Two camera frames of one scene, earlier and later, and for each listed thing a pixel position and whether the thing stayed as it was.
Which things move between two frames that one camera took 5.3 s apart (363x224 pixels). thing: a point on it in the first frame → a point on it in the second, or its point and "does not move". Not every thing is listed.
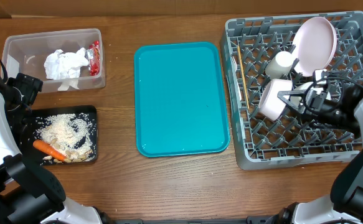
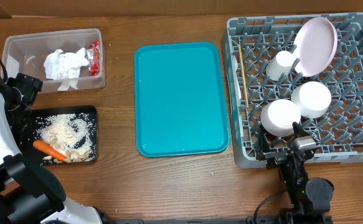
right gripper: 281,94 → 275,157
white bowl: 271,106 → 278,116
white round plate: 314,44 does not move
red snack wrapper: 94,53 does not move
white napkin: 65,66 does not move
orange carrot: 47,148 does not move
